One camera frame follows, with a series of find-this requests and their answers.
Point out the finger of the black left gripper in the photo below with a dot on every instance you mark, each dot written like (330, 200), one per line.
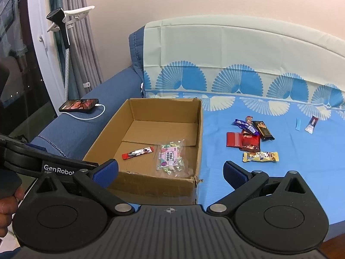
(33, 161)

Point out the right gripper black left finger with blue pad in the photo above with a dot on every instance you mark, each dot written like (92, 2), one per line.
(77, 188)

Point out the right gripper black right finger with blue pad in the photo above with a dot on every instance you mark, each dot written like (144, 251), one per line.
(257, 194)

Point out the yellow snack bar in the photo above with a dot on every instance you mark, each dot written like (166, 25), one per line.
(260, 157)

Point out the dark red snack pouch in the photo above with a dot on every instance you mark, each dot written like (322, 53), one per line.
(250, 142)

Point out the purple chocolate bar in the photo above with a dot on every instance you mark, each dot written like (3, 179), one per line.
(246, 127)

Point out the black gold snack bar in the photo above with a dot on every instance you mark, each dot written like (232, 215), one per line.
(264, 132)

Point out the red stick snack packet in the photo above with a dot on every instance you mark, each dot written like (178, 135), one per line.
(139, 152)

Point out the small red candy bar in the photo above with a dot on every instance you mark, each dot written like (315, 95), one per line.
(249, 120)

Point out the clear bag of candies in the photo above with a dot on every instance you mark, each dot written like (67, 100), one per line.
(170, 159)

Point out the purple white sachet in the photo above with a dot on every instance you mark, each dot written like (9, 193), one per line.
(311, 125)

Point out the person's left hand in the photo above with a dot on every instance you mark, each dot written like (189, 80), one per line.
(8, 207)

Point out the blue sofa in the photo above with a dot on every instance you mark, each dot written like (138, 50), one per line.
(72, 135)

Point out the brown cardboard box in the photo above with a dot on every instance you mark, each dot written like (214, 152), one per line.
(145, 122)

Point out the black smartphone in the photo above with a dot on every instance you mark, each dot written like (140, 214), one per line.
(78, 105)

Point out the small blue wrapper piece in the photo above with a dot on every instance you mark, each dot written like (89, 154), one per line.
(298, 124)

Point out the blue white patterned sofa cover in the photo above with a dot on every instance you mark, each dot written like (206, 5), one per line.
(271, 70)

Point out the black white phone stand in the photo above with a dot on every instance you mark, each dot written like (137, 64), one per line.
(63, 20)

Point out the grey curtain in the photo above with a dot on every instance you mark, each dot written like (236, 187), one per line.
(84, 67)

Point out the white window frame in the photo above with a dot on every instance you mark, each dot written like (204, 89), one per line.
(45, 49)

